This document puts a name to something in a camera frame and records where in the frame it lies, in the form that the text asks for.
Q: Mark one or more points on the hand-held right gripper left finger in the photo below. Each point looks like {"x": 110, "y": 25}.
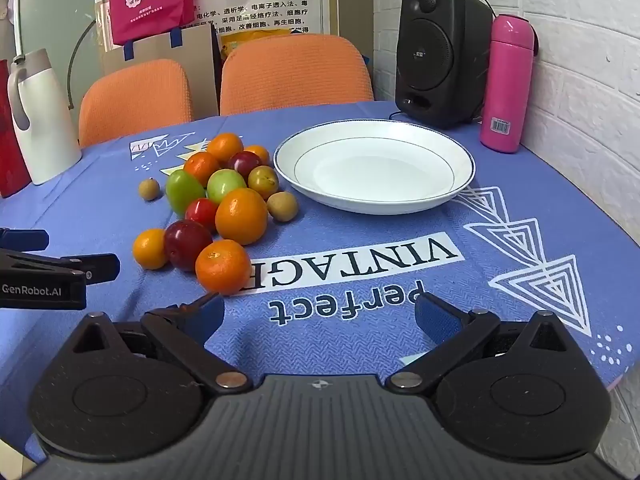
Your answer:
{"x": 210, "y": 316}

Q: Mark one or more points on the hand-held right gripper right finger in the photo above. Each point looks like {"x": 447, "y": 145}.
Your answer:
{"x": 435, "y": 317}

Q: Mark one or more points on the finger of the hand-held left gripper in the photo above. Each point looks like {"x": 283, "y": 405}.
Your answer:
{"x": 100, "y": 267}
{"x": 25, "y": 239}

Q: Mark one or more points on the small yellow orange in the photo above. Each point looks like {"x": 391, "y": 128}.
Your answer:
{"x": 150, "y": 248}

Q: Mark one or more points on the dark red plum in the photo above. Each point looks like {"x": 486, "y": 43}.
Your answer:
{"x": 245, "y": 162}
{"x": 187, "y": 245}

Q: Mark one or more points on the brown longan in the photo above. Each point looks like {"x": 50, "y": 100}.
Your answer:
{"x": 282, "y": 206}
{"x": 149, "y": 190}

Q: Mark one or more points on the small red plum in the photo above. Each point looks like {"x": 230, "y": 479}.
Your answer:
{"x": 201, "y": 212}

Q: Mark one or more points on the oval green plum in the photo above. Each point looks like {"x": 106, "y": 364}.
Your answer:
{"x": 184, "y": 191}

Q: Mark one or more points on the round green plum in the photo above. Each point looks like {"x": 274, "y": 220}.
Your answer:
{"x": 226, "y": 184}

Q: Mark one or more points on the yellow red plum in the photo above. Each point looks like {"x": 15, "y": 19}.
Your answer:
{"x": 262, "y": 181}

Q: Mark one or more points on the white plate with blue rim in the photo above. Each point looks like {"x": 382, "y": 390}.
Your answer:
{"x": 380, "y": 175}

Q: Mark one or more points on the blue printed tablecloth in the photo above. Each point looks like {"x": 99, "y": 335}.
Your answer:
{"x": 90, "y": 205}

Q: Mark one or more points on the red box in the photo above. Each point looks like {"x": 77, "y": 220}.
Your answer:
{"x": 10, "y": 150}

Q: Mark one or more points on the white thermos jug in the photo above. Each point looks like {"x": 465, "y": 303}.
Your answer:
{"x": 47, "y": 130}

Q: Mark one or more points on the orange chair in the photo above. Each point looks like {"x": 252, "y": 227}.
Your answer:
{"x": 295, "y": 75}
{"x": 135, "y": 105}

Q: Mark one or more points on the brown cardboard box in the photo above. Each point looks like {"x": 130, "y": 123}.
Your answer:
{"x": 197, "y": 55}

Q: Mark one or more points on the pink bottle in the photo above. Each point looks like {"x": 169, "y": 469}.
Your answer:
{"x": 507, "y": 85}

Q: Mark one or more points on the black speaker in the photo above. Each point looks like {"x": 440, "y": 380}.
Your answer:
{"x": 440, "y": 60}

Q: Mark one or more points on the pink tote bag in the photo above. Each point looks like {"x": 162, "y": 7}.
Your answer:
{"x": 147, "y": 0}

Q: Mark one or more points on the yellow packet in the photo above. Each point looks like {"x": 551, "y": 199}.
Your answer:
{"x": 250, "y": 41}

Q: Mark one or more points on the white text wall poster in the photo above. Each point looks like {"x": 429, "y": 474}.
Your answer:
{"x": 260, "y": 5}

